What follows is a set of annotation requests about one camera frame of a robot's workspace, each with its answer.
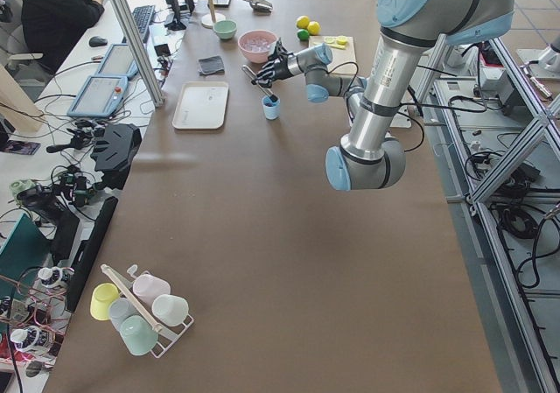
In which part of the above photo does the green cup in rack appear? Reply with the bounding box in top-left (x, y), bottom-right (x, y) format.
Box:
top-left (119, 315), bottom-right (158, 356)

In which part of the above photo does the black keyboard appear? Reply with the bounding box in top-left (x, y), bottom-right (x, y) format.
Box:
top-left (132, 5), bottom-right (156, 43)

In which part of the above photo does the steel ice scoop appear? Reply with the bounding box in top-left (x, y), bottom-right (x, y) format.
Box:
top-left (241, 0), bottom-right (273, 13)

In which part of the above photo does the wooden glass stand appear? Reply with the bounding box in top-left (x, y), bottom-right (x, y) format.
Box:
top-left (200, 0), bottom-right (226, 29)

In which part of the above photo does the green bowl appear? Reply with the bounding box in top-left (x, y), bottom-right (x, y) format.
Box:
top-left (213, 19), bottom-right (237, 40)

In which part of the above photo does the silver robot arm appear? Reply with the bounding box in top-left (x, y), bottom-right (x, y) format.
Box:
top-left (252, 0), bottom-right (515, 191)

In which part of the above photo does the yellow cup in rack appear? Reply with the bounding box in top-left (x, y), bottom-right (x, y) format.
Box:
top-left (90, 283), bottom-right (120, 321)

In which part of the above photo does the light blue plastic cup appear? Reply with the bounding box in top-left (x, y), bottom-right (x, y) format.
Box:
top-left (262, 95), bottom-right (280, 121)

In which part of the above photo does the aluminium frame post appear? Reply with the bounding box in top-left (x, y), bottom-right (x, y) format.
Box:
top-left (111, 0), bottom-right (165, 108)

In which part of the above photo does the tea bottle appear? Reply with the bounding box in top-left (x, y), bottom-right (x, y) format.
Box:
top-left (38, 266), bottom-right (73, 291)

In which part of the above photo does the ice cubes pile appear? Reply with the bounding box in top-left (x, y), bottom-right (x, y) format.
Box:
top-left (241, 35), bottom-right (276, 53)

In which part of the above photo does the yellow lemon outer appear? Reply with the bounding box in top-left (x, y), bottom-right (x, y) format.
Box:
top-left (296, 15), bottom-right (311, 29)

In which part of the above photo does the pink bowl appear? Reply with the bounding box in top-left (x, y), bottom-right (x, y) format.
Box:
top-left (238, 30), bottom-right (277, 64)

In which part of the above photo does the pink cup in rack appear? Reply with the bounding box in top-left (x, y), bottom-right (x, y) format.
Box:
top-left (132, 273), bottom-right (171, 307)

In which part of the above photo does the wooden cutting board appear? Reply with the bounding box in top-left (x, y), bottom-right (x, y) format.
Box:
top-left (308, 36), bottom-right (357, 76)

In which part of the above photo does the cream rabbit tray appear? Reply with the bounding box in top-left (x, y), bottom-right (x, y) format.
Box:
top-left (171, 81), bottom-right (229, 130)

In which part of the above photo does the white wire cup rack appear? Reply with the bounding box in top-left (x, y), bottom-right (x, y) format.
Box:
top-left (101, 264), bottom-right (194, 359)

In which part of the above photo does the grey folded cloth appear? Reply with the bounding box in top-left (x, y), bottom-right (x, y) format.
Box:
top-left (198, 56), bottom-right (225, 76)

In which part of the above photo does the person in background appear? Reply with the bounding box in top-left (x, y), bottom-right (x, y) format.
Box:
top-left (21, 0), bottom-right (104, 73)

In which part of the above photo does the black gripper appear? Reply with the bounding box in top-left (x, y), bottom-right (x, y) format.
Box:
top-left (255, 38), bottom-right (292, 88)

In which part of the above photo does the grey cup in rack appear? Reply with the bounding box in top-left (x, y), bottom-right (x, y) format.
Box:
top-left (108, 297), bottom-right (137, 331)

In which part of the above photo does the lemon half lower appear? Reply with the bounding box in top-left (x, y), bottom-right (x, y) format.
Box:
top-left (335, 36), bottom-right (348, 46)

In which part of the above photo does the blue teach pendant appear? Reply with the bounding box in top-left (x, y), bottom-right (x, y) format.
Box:
top-left (97, 44), bottom-right (138, 79)
top-left (66, 74), bottom-right (129, 118)

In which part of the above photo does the white cup in rack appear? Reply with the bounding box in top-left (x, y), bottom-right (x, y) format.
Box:
top-left (151, 294), bottom-right (189, 326)

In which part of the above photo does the yellow lemon near lime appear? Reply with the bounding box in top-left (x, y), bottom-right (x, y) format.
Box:
top-left (306, 21), bottom-right (321, 36)

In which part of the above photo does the black computer mouse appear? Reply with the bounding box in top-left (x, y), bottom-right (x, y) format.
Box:
top-left (88, 36), bottom-right (108, 47)

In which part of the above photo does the green lime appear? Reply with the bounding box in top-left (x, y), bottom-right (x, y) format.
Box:
top-left (297, 29), bottom-right (310, 41)

